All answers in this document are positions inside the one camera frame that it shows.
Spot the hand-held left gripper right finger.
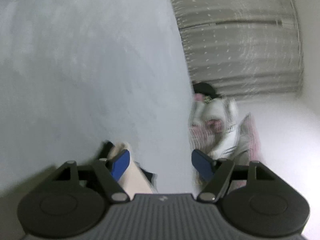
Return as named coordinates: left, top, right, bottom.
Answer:
left=192, top=149, right=275, bottom=202

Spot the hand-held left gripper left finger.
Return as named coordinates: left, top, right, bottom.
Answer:
left=51, top=149, right=131, bottom=202

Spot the cream fleece garment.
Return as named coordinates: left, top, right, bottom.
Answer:
left=105, top=141, right=159, bottom=194

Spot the folded white pink quilt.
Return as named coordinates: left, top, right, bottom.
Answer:
left=189, top=94, right=240, bottom=160

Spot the pink grey pillow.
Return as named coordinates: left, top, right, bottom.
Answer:
left=217, top=114, right=262, bottom=188

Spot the black cushion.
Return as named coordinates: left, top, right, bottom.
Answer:
left=192, top=82, right=222, bottom=99

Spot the grey quilted bedspread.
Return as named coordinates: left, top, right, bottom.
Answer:
left=225, top=90, right=320, bottom=230

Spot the star-patterned grey curtain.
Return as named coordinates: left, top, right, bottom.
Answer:
left=167, top=0, right=304, bottom=98

